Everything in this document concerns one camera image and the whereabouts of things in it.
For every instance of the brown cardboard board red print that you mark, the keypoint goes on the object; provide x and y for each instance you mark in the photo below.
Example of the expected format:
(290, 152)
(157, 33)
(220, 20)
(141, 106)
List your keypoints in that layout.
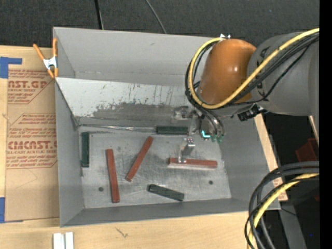
(31, 185)

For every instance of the grey metal bin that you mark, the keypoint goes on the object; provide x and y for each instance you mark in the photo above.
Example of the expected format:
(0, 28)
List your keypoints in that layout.
(155, 100)

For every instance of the dark green flat block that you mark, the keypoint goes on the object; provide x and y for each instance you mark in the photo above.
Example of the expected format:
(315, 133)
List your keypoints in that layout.
(171, 130)
(166, 192)
(85, 149)

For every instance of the black cylinder on white bracket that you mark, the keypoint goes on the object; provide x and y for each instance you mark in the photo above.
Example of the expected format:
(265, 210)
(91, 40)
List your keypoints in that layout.
(247, 115)

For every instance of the red-brown flat block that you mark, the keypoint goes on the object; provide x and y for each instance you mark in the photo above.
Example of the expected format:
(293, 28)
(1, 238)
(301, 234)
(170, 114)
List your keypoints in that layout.
(138, 159)
(113, 178)
(202, 162)

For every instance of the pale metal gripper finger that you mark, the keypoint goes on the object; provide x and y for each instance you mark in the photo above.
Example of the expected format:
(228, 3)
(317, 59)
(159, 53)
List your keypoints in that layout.
(188, 146)
(180, 154)

